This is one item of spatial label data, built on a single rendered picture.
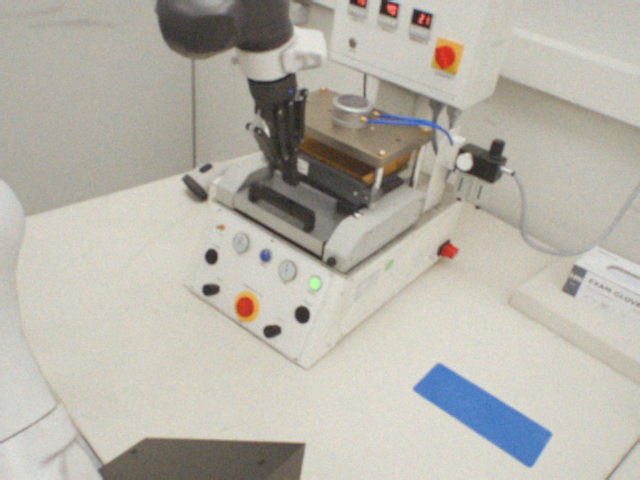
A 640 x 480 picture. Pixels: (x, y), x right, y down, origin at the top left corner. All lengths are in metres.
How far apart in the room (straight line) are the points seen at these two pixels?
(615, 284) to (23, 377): 1.10
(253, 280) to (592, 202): 0.85
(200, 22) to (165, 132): 1.88
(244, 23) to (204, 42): 0.06
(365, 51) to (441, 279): 0.53
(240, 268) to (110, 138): 1.49
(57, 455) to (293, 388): 0.54
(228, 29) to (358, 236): 0.41
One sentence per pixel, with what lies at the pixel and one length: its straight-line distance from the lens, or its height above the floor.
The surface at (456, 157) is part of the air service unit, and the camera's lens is 1.22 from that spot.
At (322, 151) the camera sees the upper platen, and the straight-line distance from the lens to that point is 1.17.
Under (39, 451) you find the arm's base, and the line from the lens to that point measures 0.64.
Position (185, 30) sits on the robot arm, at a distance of 0.85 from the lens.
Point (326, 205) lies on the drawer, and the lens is 1.12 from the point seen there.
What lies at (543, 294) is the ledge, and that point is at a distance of 1.40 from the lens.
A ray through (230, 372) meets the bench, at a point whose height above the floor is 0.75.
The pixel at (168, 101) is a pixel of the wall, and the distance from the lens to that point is 2.66.
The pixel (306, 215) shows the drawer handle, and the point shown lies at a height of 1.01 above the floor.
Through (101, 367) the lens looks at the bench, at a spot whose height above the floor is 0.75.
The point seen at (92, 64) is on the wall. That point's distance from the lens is 2.46.
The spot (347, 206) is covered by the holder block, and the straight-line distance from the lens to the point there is 1.15.
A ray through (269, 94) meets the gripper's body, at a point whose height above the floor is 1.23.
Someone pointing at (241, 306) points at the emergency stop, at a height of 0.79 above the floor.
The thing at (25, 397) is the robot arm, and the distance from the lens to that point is 0.64.
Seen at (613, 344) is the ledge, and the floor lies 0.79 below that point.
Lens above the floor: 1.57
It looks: 36 degrees down
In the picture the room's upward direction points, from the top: 8 degrees clockwise
